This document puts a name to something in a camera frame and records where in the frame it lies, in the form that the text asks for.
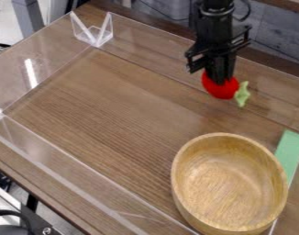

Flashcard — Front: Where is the wooden bowl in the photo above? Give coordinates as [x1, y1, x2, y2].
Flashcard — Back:
[170, 132, 288, 235]

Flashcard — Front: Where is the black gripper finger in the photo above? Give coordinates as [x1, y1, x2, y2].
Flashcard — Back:
[204, 58, 216, 80]
[216, 53, 236, 85]

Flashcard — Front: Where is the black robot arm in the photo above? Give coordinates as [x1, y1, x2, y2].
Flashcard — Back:
[185, 0, 250, 85]

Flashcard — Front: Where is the red plush fruit green stem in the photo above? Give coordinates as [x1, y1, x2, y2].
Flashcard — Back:
[201, 73, 250, 107]

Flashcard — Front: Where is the black metal bracket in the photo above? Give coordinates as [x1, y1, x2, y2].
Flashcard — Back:
[19, 206, 62, 235]

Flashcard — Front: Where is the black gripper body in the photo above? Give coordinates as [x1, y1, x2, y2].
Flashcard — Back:
[185, 24, 250, 73]

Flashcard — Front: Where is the clear acrylic enclosure wall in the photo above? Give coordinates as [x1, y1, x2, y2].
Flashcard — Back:
[0, 16, 299, 235]

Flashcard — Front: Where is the black cable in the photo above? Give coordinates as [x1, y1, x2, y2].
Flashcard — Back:
[0, 209, 34, 235]

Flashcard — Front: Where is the green tape strip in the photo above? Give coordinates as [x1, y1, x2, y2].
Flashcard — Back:
[274, 130, 299, 185]

